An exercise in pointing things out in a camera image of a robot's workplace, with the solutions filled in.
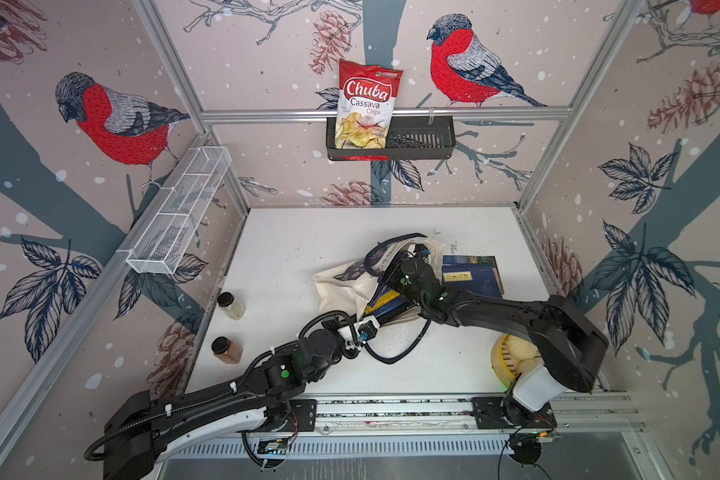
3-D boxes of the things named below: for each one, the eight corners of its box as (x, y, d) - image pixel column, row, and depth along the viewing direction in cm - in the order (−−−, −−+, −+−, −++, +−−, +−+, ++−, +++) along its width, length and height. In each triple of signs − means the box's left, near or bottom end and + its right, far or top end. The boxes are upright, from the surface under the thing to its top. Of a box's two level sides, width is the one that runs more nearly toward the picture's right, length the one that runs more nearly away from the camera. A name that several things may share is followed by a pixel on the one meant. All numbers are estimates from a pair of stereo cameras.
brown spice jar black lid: (223, 365, 84) (207, 353, 76) (227, 349, 87) (213, 336, 79) (238, 365, 84) (224, 353, 76) (243, 349, 87) (230, 336, 79)
